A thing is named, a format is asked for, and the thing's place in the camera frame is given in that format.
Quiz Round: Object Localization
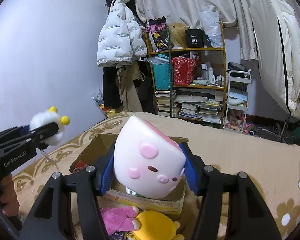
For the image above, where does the white fluffy keychain plush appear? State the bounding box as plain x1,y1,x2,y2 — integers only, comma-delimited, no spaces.
29,106,70,146

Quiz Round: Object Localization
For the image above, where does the pink bear plush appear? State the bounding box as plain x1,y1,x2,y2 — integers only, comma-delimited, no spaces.
100,206,140,236

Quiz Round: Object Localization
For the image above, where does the pink swirl roll plush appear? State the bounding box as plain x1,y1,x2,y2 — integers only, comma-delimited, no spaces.
114,115,186,193

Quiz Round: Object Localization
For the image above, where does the person's left hand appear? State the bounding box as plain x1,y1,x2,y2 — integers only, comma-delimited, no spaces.
0,174,20,217

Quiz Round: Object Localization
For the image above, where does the bag of yellow toys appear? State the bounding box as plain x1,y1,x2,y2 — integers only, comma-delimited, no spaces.
91,88,115,118

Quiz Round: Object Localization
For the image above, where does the open cardboard box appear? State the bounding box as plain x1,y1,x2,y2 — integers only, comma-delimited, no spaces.
70,134,186,216

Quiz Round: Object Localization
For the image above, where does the yellow round plush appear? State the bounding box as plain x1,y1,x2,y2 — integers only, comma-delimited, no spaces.
132,210,185,240

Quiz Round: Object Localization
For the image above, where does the beige hanging coat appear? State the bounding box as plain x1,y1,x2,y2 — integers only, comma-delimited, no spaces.
116,61,143,112

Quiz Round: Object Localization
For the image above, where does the white rolling cart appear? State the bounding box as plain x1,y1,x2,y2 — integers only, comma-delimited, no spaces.
224,62,252,133

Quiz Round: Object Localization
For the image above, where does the stack of books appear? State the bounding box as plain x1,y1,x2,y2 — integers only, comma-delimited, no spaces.
154,87,224,125

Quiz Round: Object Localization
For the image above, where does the white puffer jacket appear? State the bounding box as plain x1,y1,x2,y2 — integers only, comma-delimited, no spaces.
97,0,147,68

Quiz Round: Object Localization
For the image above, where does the teal storage bag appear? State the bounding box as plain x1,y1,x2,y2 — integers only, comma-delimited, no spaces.
147,54,170,90

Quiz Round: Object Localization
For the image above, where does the wooden bookshelf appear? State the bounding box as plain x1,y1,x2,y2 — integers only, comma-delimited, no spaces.
145,31,227,127

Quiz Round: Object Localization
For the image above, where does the red patterned bag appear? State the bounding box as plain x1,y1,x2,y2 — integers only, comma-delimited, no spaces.
172,56,198,86

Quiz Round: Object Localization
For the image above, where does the black box marked 40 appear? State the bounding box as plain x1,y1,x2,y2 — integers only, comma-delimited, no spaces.
185,29,204,48

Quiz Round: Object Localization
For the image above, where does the cream folded mattress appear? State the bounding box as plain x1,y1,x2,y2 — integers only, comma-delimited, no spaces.
249,0,300,119

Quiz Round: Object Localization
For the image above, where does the white curtain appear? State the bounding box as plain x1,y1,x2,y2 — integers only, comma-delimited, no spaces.
137,0,257,60

